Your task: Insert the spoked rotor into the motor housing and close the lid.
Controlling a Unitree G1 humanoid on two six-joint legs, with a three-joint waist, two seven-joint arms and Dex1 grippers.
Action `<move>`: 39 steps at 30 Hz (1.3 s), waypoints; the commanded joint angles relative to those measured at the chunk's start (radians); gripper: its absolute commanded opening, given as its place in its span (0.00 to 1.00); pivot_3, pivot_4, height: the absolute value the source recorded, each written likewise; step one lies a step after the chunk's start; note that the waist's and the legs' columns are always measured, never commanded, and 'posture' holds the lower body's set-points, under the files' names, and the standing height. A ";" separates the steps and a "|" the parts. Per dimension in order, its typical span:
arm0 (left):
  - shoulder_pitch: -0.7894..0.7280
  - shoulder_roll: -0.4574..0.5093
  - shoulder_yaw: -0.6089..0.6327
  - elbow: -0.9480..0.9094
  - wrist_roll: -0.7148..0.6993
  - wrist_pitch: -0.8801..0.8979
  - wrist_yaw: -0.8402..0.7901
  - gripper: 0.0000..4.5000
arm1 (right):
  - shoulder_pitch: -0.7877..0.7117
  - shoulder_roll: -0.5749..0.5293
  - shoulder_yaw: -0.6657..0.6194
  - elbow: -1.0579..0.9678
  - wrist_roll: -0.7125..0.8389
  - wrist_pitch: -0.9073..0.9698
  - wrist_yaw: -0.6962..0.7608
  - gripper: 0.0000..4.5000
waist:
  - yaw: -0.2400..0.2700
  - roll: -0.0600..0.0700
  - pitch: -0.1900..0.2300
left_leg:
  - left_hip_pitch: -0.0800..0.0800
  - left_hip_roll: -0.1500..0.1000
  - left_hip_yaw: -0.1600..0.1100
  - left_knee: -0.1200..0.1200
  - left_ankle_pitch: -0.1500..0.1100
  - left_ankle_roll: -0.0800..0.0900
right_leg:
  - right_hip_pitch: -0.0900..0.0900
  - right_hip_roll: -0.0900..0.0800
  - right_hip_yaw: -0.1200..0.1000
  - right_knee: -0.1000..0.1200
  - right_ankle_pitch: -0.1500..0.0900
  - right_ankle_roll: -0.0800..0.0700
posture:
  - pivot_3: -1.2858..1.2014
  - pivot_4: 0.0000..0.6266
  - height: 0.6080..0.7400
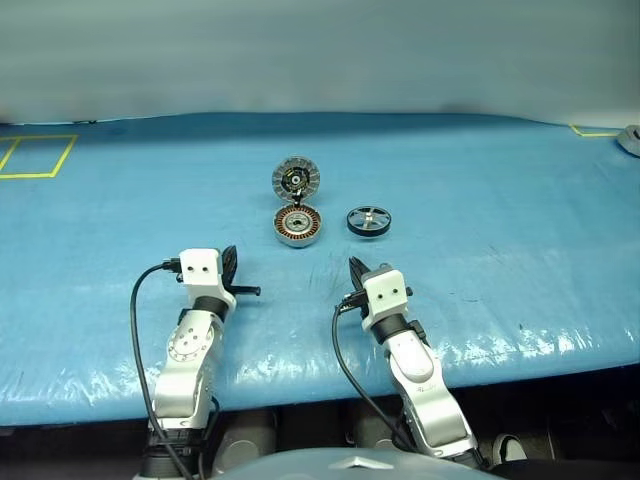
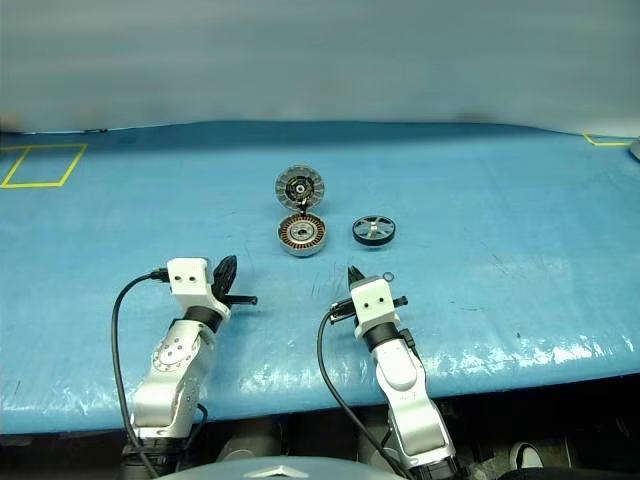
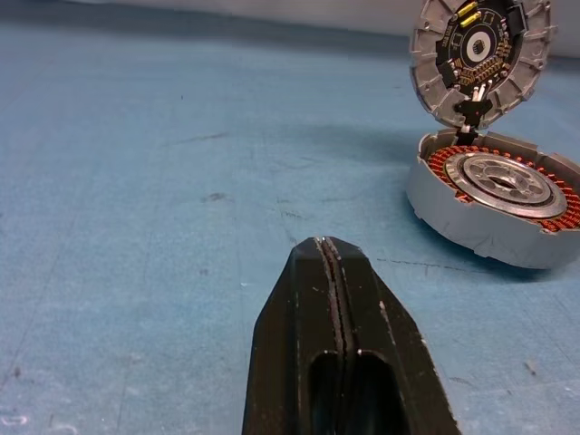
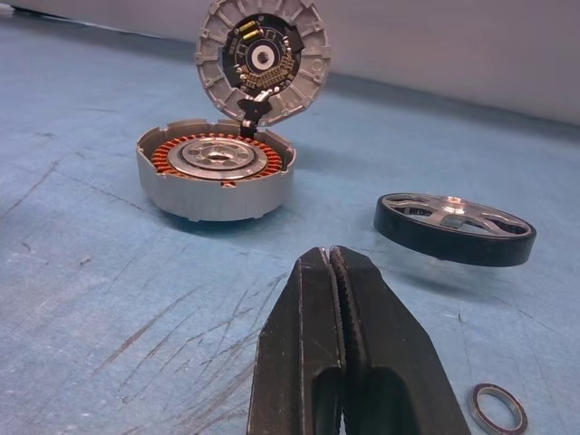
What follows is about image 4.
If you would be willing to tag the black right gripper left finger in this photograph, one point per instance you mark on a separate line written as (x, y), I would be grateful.
(290, 344)

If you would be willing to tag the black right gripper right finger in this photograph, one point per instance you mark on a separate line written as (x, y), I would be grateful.
(389, 362)

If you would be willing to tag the grey motor housing with windings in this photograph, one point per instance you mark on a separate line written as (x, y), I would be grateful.
(217, 199)

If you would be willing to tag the grey motor cover with circuit board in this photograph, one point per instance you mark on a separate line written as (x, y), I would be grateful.
(308, 59)

